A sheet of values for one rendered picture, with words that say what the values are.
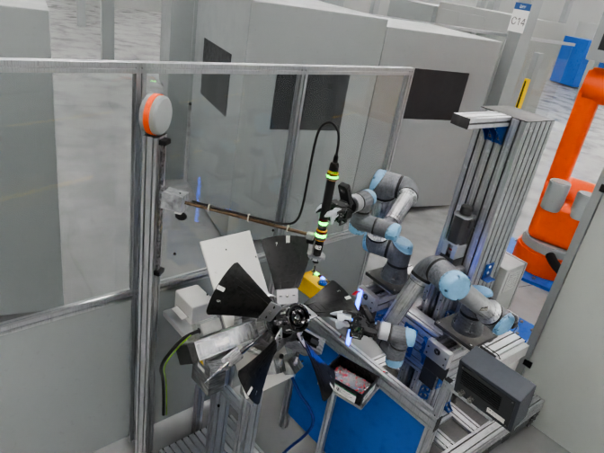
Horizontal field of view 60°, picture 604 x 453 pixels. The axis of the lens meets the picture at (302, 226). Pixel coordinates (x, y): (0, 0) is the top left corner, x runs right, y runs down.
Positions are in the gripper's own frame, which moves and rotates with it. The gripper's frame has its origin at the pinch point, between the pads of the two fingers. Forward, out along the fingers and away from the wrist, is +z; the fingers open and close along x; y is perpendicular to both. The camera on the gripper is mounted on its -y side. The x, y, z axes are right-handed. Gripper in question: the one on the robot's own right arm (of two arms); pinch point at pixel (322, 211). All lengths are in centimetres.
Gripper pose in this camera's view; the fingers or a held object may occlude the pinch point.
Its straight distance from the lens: 199.3
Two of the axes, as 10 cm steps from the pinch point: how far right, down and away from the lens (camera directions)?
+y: -1.5, 8.8, 4.4
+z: -6.2, 2.6, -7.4
